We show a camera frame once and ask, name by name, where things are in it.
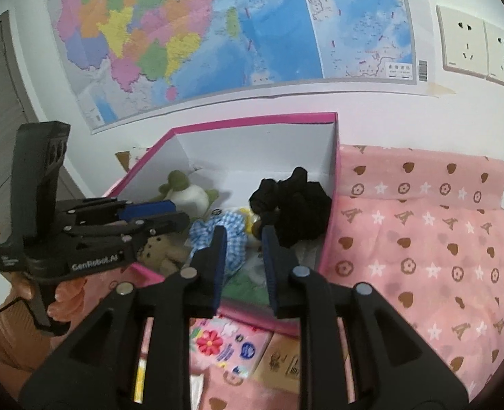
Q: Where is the yellow plush toy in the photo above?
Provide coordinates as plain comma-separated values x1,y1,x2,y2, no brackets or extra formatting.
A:
235,207,264,248

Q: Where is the pink printed blanket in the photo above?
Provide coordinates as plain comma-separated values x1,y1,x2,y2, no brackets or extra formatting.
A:
81,143,504,410

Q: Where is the yellow and white packet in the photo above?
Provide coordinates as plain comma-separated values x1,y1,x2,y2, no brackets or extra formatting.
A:
133,356,206,410

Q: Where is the black cloth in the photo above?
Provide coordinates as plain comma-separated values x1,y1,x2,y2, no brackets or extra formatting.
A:
249,166,334,248

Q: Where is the brown cardboard box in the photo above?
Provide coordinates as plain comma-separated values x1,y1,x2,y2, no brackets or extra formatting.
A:
252,332,304,394

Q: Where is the brown bear plush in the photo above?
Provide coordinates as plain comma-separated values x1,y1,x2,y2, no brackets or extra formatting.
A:
138,234,191,276

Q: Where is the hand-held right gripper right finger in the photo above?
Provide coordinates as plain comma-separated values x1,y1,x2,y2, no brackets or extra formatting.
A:
261,224,468,410

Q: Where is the blue gingham doll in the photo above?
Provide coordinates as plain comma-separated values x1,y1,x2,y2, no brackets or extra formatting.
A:
188,210,253,283

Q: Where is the white and green frog plush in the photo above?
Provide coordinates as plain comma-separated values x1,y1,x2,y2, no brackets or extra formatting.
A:
158,170,221,217

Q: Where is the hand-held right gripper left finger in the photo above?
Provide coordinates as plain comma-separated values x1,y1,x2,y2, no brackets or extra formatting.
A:
17,224,228,410

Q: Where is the colourful wall map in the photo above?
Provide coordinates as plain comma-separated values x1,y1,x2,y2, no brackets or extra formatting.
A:
47,0,419,135

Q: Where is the person's left forearm pink sleeve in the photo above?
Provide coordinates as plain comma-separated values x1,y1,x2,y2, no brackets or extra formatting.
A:
0,295,84,377

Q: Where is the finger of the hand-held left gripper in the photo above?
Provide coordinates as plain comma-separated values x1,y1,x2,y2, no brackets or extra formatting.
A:
64,210,191,250
58,196,178,225

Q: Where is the grey brown door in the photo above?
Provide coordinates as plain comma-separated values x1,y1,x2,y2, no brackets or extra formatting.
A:
0,11,86,261

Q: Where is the white wall socket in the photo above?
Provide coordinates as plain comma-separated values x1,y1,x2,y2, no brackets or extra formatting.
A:
484,20,504,90
436,5,487,79

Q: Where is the black cable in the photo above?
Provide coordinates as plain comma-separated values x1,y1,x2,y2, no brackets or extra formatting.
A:
0,298,33,321

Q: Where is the pink flower print packet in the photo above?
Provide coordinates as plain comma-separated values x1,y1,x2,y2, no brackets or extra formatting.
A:
190,314,274,379

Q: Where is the person's left hand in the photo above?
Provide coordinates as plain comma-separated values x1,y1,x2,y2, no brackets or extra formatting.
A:
13,271,87,321

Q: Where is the pink-edged white cardboard box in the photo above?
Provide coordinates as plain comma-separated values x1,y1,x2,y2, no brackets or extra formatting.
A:
102,112,342,336

